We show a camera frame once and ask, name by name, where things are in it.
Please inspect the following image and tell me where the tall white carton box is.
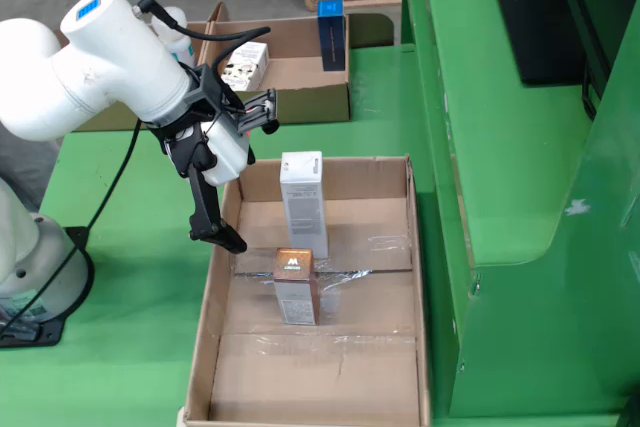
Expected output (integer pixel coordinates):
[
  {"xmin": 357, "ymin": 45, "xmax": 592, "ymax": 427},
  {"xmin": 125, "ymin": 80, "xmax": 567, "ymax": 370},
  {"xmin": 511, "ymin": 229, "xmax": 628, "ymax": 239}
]
[{"xmin": 278, "ymin": 150, "xmax": 330, "ymax": 259}]

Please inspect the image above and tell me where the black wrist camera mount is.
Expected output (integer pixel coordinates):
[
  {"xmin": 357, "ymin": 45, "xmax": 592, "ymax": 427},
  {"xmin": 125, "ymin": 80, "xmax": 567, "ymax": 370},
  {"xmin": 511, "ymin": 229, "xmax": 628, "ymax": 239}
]
[{"xmin": 177, "ymin": 63, "xmax": 280, "ymax": 136}]

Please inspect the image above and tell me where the dark blue carton box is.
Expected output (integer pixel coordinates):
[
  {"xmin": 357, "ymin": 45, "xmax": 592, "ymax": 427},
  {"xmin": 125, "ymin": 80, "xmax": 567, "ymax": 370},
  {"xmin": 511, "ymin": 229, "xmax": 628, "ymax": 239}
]
[{"xmin": 316, "ymin": 0, "xmax": 347, "ymax": 73}]

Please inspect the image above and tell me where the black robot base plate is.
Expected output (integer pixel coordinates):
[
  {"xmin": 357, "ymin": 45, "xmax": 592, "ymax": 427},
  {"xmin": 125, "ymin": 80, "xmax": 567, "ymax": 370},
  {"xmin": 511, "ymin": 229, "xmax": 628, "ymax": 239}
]
[{"xmin": 0, "ymin": 225, "xmax": 96, "ymax": 348}]

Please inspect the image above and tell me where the black cabinet cable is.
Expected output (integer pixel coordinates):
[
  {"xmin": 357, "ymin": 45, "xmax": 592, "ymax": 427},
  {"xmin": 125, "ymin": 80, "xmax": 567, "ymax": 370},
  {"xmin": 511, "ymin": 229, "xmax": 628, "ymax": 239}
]
[{"xmin": 579, "ymin": 66, "xmax": 599, "ymax": 121}]

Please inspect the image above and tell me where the short black plug cable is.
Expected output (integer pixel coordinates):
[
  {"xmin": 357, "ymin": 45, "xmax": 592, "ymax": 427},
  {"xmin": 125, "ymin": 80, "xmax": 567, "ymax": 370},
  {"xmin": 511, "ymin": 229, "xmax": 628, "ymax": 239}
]
[{"xmin": 132, "ymin": 0, "xmax": 272, "ymax": 78}]

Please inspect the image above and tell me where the white box with dark print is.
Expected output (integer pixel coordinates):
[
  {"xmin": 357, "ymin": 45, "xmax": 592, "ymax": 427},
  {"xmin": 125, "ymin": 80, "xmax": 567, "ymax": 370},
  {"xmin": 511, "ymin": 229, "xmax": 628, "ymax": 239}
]
[{"xmin": 219, "ymin": 40, "xmax": 270, "ymax": 93}]

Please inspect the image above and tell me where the green metal cabinet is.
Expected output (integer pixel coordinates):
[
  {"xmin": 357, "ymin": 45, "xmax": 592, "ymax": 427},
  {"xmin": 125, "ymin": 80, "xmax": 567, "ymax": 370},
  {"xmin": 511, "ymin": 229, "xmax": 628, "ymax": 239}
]
[{"xmin": 399, "ymin": 0, "xmax": 640, "ymax": 427}]

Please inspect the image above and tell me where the white plastic bottle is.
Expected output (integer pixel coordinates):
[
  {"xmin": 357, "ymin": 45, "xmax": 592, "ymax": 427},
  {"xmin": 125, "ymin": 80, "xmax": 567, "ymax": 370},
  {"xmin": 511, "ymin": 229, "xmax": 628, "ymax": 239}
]
[{"xmin": 149, "ymin": 6, "xmax": 195, "ymax": 68}]

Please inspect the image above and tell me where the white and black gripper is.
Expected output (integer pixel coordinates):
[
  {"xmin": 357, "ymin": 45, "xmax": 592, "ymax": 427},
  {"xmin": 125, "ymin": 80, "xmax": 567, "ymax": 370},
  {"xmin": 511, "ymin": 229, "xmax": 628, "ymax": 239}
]
[{"xmin": 149, "ymin": 116, "xmax": 257, "ymax": 255}]

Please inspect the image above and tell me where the long black cable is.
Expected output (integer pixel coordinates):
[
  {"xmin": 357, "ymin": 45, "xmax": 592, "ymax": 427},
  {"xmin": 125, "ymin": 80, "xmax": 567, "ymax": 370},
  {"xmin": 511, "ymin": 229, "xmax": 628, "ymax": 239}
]
[{"xmin": 0, "ymin": 119, "xmax": 144, "ymax": 338}]

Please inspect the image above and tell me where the copper topped carton box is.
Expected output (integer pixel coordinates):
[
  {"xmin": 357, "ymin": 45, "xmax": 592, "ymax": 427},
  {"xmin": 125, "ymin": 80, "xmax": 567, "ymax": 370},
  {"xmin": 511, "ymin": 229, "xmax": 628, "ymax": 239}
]
[{"xmin": 272, "ymin": 247, "xmax": 320, "ymax": 327}]

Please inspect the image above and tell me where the large shallow cardboard tray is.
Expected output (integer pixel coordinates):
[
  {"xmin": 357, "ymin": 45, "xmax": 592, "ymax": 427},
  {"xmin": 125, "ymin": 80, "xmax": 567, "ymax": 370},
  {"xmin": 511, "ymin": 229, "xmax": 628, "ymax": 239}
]
[{"xmin": 177, "ymin": 154, "xmax": 432, "ymax": 427}]

